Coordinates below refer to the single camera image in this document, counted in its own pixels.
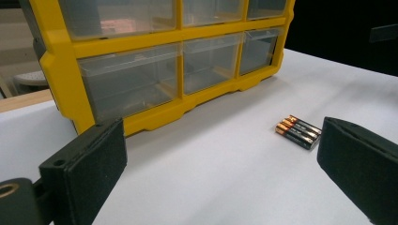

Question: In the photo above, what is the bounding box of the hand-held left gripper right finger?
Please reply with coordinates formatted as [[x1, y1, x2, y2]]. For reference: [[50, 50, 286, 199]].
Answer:
[[316, 116, 398, 225]]

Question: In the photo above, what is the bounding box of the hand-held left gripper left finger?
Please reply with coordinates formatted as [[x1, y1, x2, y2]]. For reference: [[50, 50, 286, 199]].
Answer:
[[38, 117, 129, 225]]

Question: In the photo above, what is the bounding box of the black orange battery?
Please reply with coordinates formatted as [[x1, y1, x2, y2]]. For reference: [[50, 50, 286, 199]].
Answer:
[[288, 114, 323, 135], [274, 123, 318, 151], [281, 118, 321, 143]]

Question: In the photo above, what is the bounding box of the yellow black storage cabinet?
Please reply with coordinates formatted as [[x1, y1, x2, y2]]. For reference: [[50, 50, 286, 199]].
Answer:
[[18, 0, 297, 138]]

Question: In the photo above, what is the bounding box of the wooden table board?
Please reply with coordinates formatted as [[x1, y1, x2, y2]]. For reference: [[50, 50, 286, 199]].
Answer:
[[0, 88, 54, 114]]

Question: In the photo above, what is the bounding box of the set of clear cabinet drawers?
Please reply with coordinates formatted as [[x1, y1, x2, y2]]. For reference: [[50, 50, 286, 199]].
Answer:
[[58, 0, 287, 122]]

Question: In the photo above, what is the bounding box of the white round object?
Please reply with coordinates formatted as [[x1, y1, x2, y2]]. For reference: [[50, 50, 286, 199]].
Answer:
[[13, 69, 49, 87]]

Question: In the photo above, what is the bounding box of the dark flat bar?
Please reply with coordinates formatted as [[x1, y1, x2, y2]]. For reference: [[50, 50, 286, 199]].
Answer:
[[368, 23, 398, 44]]

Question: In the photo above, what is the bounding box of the black curtain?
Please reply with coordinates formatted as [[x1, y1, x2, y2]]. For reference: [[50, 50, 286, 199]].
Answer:
[[284, 0, 398, 77]]

